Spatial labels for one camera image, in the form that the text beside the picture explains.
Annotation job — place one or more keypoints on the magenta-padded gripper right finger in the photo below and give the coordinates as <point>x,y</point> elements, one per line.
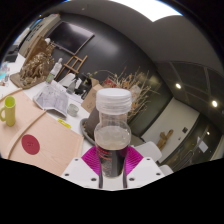
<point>145,171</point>

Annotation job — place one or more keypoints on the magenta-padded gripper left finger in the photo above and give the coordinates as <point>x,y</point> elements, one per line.
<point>80,171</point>

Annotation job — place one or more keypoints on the clear bottle with dark drink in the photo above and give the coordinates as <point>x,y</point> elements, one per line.
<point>111,133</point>

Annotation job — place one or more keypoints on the white chair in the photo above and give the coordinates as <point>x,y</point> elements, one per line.
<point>67,80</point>
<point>166,170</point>
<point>148,150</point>

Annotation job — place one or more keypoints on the wooden mannequin figure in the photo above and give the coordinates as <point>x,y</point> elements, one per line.
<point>164,140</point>

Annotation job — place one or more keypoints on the dry plant in grey pot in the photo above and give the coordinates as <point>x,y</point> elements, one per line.
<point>92,125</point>

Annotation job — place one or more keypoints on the small yellow tag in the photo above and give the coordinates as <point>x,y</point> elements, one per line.
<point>64,123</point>

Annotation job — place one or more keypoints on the flat round red coaster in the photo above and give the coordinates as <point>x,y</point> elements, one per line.
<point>30,144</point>

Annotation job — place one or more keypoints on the small white bowl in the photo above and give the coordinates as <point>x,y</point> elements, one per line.
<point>73,110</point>

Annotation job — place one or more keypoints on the brown cardboard box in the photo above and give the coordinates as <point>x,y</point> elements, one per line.
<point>90,98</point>

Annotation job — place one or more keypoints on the open newspaper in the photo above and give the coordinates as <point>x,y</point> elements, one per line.
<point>51,98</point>

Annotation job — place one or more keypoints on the grey drink bottle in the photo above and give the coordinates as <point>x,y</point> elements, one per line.
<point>71,87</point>

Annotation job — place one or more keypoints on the lime green mug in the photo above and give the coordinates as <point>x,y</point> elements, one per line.
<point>10,113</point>

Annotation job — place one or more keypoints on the red box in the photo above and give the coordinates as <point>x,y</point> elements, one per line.
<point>108,82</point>

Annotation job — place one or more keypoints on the round ceiling lights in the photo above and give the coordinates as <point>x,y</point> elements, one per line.
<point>214,103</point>

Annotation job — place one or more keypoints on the white spray bottle green label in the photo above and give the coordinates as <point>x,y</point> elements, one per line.
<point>55,70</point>

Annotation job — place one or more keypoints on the wooden easel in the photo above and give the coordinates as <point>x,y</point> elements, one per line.
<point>75,65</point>

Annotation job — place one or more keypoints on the black flat case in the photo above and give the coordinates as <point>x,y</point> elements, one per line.
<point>10,55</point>

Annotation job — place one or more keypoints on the long ceiling light panel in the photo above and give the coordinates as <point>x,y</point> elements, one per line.
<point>150,8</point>

